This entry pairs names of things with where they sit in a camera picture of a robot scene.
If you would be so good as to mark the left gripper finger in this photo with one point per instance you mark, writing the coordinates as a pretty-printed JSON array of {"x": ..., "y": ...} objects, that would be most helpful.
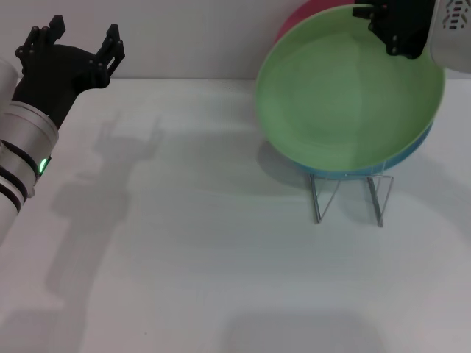
[
  {"x": 42, "y": 36},
  {"x": 112, "y": 51}
]

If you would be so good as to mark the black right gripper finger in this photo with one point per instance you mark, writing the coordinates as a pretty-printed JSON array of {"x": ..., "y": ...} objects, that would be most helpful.
[{"x": 362, "y": 11}]

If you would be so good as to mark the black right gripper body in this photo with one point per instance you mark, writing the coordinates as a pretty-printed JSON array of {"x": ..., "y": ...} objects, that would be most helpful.
[{"x": 404, "y": 25}]

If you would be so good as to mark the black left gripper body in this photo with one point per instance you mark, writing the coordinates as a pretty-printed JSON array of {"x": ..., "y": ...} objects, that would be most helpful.
[{"x": 55, "y": 77}]

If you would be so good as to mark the green round plate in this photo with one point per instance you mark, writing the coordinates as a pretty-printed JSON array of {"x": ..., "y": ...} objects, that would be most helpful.
[{"x": 349, "y": 103}]

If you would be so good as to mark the pink round plate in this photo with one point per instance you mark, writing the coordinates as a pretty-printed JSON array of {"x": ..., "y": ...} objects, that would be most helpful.
[{"x": 298, "y": 14}]

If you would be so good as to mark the blue round plate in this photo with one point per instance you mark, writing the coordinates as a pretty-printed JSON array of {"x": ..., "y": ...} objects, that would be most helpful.
[{"x": 408, "y": 156}]

